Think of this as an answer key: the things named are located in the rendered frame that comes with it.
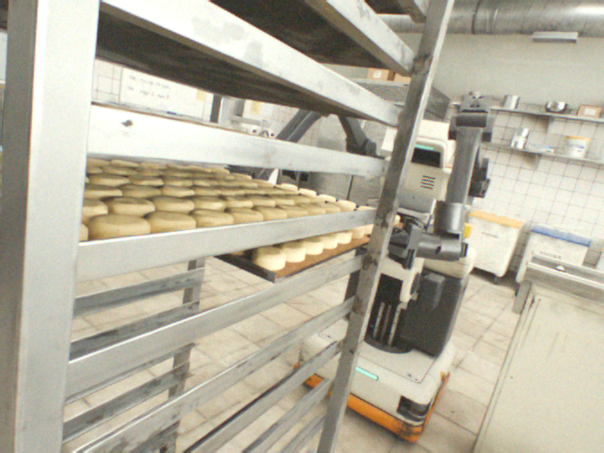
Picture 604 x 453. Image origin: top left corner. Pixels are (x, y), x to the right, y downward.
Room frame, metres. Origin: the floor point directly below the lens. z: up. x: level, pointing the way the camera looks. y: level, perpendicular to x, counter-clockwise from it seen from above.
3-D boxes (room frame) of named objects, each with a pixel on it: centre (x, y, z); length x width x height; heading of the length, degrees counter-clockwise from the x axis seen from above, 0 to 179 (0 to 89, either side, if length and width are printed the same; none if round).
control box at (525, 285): (1.54, -0.90, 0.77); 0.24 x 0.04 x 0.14; 149
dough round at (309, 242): (0.66, -0.02, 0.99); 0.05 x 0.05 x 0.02
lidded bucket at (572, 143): (4.74, -2.78, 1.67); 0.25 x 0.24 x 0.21; 56
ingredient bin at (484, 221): (4.84, -2.27, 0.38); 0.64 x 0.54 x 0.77; 147
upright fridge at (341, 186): (5.70, -0.74, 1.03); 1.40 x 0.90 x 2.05; 56
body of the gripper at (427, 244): (0.85, -0.25, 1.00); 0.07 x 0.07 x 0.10; 16
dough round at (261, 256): (0.55, 0.04, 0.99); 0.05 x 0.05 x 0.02
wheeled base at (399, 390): (1.89, -0.53, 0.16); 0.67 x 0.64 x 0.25; 151
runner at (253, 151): (0.50, 0.02, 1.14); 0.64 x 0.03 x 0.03; 151
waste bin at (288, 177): (6.58, 0.24, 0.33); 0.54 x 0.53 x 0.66; 56
